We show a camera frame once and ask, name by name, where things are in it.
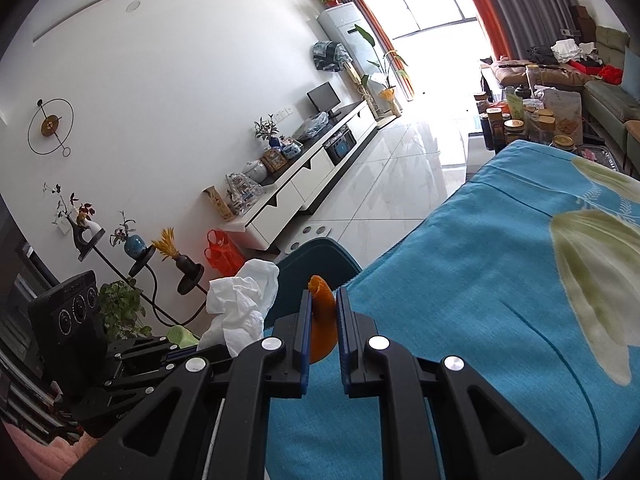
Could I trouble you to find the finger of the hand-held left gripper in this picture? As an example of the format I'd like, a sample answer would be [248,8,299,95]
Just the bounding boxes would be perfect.
[113,335,174,362]
[101,345,227,402]

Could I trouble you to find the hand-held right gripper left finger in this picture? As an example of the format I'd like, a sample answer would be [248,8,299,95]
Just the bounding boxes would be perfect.
[62,290,314,480]

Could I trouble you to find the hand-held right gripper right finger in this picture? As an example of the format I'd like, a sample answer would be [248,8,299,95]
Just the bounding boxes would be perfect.
[336,287,584,480]

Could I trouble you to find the orange peel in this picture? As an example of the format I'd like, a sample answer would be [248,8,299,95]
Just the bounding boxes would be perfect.
[306,274,339,364]

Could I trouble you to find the white tissue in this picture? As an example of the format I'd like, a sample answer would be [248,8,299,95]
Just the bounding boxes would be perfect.
[197,258,280,359]

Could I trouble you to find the teal plastic trash bin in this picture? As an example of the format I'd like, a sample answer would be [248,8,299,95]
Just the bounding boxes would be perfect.
[274,237,364,312]

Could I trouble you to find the green leafy potted plant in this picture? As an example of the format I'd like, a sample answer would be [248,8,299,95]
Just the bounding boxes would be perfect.
[97,279,152,342]

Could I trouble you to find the dark shelf unit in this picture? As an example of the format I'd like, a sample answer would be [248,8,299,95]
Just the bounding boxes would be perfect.
[0,195,81,441]

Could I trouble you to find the black tiered plant stand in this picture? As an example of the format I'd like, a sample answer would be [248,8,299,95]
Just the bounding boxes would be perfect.
[75,227,212,332]

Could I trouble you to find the black vase with yellow wheat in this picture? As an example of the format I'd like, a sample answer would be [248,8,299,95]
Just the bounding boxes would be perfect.
[151,227,194,276]

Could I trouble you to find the white bathroom scale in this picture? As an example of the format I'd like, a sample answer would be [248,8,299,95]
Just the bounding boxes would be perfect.
[282,224,331,256]

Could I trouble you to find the blue vase with twig plant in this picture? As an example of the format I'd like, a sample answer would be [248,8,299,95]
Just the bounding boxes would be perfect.
[109,212,149,259]

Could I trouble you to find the white vase with dark flowers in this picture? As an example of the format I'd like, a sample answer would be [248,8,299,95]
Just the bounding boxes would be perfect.
[42,182,106,252]

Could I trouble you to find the orange plastic bag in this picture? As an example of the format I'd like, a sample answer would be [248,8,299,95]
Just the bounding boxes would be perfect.
[203,229,246,279]

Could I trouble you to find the person's pink clothing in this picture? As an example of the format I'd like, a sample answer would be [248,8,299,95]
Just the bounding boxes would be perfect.
[0,419,107,480]

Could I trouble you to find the clear bag with small items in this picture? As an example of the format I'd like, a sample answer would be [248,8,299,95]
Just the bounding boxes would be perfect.
[223,172,264,211]

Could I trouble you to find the tall beige paper box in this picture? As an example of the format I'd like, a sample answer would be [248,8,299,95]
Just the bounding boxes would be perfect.
[202,184,236,222]

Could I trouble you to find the white and black TV cabinet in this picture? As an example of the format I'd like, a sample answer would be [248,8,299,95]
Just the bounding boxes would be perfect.
[219,99,379,251]

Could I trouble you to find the wooden framed picture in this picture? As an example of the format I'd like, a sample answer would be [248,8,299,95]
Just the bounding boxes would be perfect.
[260,148,289,174]

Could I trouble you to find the small plant in blue vase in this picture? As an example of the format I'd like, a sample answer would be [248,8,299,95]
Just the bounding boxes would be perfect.
[253,114,281,150]

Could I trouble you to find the clear plastic bag bundle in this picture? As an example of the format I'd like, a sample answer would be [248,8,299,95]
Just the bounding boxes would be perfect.
[292,111,330,142]

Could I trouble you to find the black monitor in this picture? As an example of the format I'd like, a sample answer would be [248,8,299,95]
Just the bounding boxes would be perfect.
[306,81,341,116]

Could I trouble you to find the tall leafy plant in vase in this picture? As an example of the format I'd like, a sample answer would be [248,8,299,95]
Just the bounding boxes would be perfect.
[352,24,411,106]

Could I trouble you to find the covered standing fan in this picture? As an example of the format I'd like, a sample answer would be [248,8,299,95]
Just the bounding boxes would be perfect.
[312,39,361,96]

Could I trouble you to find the white standing air conditioner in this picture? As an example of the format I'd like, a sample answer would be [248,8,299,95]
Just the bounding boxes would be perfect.
[317,3,371,77]

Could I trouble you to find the orange and grey curtain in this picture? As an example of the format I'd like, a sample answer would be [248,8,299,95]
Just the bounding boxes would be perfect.
[314,0,416,102]
[447,0,576,61]

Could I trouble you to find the dark glass coffee table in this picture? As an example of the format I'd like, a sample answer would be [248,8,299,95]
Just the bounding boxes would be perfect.
[467,109,626,181]

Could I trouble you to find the large window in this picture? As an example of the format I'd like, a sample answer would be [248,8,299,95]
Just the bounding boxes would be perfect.
[345,0,494,111]

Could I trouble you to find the green sectional sofa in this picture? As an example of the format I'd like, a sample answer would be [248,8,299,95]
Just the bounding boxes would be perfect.
[492,27,640,177]

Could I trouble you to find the white clothes pile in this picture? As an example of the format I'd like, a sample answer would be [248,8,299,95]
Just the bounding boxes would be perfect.
[551,37,599,64]

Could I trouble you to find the red cloth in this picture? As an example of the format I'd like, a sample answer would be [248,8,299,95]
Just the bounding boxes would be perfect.
[569,59,624,86]

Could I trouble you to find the brown stacked boxes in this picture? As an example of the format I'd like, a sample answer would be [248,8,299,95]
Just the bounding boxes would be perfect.
[569,4,596,36]

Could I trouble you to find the round black wall clock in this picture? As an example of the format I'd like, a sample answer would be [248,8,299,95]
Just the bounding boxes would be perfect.
[27,98,75,157]

